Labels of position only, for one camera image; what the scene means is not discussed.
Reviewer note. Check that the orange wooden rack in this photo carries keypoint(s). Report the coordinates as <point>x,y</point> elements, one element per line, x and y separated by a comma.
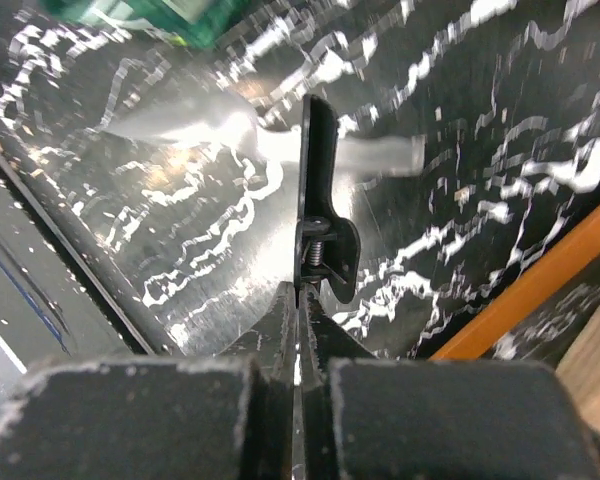
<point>538,283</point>

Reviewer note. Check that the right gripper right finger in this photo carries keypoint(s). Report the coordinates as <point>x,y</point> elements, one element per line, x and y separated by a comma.
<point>367,418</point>

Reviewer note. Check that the green litter bag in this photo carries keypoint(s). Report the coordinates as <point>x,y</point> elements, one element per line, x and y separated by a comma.
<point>194,23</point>

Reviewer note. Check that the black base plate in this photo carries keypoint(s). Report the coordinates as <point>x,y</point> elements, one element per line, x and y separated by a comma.
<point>49,307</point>

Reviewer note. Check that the small black bracket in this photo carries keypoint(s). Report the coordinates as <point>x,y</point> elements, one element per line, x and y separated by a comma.
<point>327,246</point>

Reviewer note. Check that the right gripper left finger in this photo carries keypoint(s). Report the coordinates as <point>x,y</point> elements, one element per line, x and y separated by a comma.
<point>150,417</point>

